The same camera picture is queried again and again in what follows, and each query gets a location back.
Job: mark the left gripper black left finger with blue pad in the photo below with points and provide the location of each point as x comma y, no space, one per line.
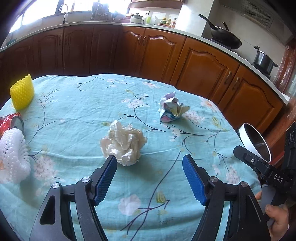
54,220

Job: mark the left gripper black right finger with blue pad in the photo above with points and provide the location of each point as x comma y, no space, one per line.
245,220

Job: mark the white tissue paper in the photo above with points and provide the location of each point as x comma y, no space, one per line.
124,143

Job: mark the white foam fruit net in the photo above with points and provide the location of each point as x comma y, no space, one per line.
15,163

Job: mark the pastel paper ball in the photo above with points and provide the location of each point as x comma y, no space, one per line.
170,109

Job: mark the round black trash bin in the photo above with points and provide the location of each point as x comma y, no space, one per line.
254,141

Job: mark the chrome kitchen faucet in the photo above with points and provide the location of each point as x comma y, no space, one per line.
65,17

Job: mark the person's right hand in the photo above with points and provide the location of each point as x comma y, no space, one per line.
280,215

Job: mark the light blue floral tablecloth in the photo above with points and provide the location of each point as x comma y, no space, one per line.
72,125

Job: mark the brown wooden base cabinets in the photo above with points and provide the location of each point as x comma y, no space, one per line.
190,63

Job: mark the crushed red soda can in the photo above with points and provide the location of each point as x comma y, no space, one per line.
10,121

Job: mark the yellow foam fruit net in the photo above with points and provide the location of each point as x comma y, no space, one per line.
22,92

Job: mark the black stock pot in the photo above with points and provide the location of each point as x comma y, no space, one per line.
263,62

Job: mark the black wok with handle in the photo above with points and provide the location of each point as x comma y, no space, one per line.
223,36

